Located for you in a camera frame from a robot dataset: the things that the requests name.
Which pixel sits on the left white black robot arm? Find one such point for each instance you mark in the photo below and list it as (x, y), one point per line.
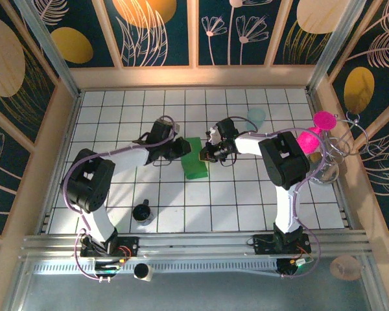
(87, 184)

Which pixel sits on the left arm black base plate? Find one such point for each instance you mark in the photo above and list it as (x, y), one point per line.
(129, 246)

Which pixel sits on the clear glass jar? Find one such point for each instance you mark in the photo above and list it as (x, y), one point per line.
(327, 171)

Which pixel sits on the aluminium frame post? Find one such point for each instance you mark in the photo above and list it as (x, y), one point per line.
(337, 42)
(48, 48)

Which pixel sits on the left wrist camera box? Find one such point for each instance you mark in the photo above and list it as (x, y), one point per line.
(177, 127)

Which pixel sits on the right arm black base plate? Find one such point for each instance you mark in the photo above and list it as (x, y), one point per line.
(262, 243)

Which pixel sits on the small circuit board green light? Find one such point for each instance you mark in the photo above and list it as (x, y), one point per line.
(301, 261)
(108, 267)

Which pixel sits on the translucent teal plastic cup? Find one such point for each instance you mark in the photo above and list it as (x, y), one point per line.
(257, 116)

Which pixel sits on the aluminium mounting rail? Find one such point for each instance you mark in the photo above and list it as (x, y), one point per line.
(194, 241)

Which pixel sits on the translucent pink suction disc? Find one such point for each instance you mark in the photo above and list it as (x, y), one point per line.
(345, 267)

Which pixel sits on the small black white cylinder device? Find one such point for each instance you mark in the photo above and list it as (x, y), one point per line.
(142, 271)

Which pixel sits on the black mug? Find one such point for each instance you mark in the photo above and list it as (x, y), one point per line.
(142, 212)

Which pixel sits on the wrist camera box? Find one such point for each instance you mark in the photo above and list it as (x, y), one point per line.
(214, 136)
(177, 127)

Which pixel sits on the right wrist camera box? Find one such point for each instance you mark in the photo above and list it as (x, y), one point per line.
(214, 136)

